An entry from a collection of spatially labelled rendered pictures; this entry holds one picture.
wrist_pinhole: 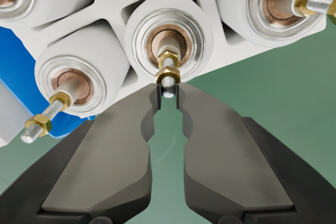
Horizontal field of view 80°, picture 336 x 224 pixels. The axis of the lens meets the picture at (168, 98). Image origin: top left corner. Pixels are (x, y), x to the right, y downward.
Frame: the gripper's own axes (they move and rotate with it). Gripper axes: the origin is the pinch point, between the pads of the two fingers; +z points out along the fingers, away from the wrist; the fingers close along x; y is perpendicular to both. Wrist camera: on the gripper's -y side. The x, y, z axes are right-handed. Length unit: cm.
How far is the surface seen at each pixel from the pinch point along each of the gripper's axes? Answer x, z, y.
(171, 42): 0.3, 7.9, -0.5
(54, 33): -15.4, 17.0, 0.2
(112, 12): -7.2, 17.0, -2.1
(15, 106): -32.2, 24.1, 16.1
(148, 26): -1.9, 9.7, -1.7
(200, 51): 3.2, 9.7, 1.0
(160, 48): -0.8, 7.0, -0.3
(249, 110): 21.1, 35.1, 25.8
